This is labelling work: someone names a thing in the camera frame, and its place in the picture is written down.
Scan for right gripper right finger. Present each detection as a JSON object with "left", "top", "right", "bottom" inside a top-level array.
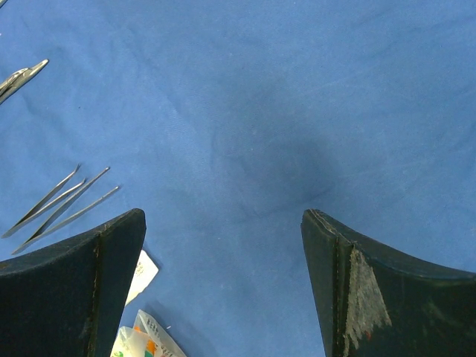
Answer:
[{"left": 301, "top": 209, "right": 475, "bottom": 356}]

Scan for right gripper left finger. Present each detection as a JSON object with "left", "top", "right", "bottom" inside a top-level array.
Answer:
[{"left": 1, "top": 208, "right": 146, "bottom": 356}]

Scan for steel forceps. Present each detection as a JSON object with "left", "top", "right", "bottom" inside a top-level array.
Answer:
[{"left": 10, "top": 166, "right": 121, "bottom": 256}]

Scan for white packet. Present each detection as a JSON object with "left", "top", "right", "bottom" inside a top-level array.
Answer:
[{"left": 125, "top": 250, "right": 159, "bottom": 305}]

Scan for green suture packet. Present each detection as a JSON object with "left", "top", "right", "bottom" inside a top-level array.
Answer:
[{"left": 110, "top": 309, "right": 186, "bottom": 357}]

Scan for steel ring-handle scissors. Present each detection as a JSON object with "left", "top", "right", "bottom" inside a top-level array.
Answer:
[{"left": 0, "top": 59, "right": 49, "bottom": 104}]

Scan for blue surgical drape cloth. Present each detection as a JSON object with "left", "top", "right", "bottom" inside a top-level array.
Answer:
[{"left": 1, "top": 1, "right": 475, "bottom": 356}]

